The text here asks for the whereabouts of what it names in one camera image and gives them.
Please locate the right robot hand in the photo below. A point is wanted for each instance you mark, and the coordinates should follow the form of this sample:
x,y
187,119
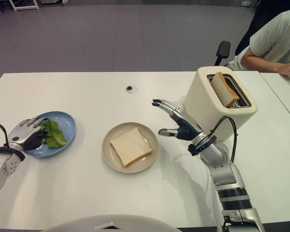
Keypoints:
x,y
185,125

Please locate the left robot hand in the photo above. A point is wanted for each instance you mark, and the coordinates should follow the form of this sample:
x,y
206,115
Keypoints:
x,y
21,135

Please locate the green lettuce leaf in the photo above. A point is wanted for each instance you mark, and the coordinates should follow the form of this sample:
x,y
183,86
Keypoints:
x,y
54,135

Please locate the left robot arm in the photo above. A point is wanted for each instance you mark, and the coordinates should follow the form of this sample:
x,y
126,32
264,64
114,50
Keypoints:
x,y
2,166

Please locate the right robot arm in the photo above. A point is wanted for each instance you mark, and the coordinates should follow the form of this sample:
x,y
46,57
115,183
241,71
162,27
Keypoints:
x,y
229,183

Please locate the cream toaster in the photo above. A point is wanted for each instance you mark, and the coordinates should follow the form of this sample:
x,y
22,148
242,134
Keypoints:
x,y
215,108

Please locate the beige plate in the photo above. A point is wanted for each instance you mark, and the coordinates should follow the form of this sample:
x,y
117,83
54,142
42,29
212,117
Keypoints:
x,y
145,135

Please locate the blue plate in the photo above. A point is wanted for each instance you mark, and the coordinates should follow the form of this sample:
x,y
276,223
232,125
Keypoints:
x,y
62,128

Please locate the bread slice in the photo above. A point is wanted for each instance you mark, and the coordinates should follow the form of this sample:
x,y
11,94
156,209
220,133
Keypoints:
x,y
130,147
224,89

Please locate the black office chair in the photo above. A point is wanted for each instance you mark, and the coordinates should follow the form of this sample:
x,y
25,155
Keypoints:
x,y
222,54

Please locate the person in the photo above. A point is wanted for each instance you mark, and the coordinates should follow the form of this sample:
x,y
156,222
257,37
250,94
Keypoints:
x,y
273,43

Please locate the white table frame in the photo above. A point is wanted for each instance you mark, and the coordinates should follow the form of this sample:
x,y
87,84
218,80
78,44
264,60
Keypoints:
x,y
24,4

